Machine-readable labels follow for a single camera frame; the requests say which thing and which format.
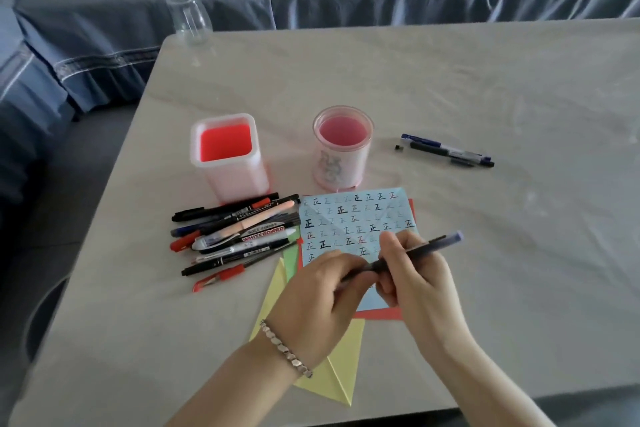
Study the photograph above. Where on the red gel pen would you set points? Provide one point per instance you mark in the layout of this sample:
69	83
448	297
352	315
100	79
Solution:
230	272

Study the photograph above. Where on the yellow paper sheet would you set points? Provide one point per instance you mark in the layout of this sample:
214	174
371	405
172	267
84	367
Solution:
340	371

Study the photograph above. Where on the black grey barrel pen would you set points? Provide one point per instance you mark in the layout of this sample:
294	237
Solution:
430	150

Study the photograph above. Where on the peach pink pen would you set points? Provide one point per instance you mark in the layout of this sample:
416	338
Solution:
260	217

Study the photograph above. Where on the navy pen with lavender end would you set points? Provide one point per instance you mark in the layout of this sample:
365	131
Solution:
440	242

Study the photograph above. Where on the person's left hand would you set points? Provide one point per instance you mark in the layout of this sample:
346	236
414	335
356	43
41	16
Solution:
310	311

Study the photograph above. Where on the red paper sheet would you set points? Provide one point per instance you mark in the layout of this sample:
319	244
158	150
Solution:
380	314

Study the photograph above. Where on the white pen with blue cap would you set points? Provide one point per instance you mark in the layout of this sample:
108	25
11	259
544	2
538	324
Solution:
420	140

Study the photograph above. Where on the square white red pen holder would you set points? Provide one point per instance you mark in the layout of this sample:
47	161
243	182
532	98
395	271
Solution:
235	171

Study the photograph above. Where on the round pink pen holder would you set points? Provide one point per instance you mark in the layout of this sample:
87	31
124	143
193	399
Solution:
340	166

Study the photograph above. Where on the thick black grey marker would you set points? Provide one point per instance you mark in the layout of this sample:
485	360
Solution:
265	234

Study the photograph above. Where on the blue paper with writing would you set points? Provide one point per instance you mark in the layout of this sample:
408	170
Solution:
350	206

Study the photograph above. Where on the thin black pen with clip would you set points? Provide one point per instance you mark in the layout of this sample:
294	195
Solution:
290	199

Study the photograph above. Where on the white pen with black label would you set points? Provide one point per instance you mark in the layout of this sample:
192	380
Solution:
250	248

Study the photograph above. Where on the blue covered sofa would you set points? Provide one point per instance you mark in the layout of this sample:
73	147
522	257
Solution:
150	1

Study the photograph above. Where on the person's right hand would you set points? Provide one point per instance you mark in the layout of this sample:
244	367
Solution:
430	306

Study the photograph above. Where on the green paper sheet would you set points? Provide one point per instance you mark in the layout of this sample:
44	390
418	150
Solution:
291	256

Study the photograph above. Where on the thin black fineliner pen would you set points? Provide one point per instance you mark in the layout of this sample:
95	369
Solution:
225	260

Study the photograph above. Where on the black marker pen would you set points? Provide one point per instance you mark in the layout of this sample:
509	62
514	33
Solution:
187	215

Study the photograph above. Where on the clear glass jar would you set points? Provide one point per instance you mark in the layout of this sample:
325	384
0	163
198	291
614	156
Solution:
187	16

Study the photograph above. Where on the black brush pen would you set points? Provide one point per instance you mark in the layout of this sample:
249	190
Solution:
230	208

